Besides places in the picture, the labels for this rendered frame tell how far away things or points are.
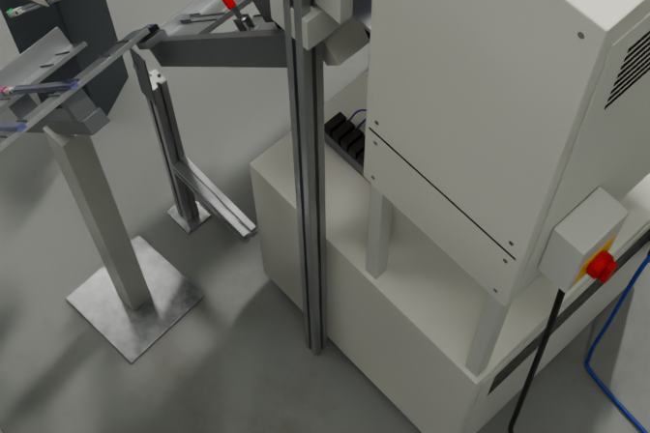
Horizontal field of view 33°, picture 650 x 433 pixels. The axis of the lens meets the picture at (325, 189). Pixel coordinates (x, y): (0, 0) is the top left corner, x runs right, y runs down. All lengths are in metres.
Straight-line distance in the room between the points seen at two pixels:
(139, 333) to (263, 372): 0.33
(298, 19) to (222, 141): 1.52
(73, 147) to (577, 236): 1.00
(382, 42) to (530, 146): 0.26
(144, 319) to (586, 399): 1.11
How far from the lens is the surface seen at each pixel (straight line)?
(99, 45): 2.93
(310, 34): 1.54
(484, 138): 1.41
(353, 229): 2.19
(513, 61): 1.25
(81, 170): 2.19
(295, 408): 2.70
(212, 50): 2.01
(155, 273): 2.85
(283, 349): 2.75
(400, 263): 2.16
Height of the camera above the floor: 2.59
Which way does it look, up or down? 62 degrees down
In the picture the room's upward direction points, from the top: 1 degrees counter-clockwise
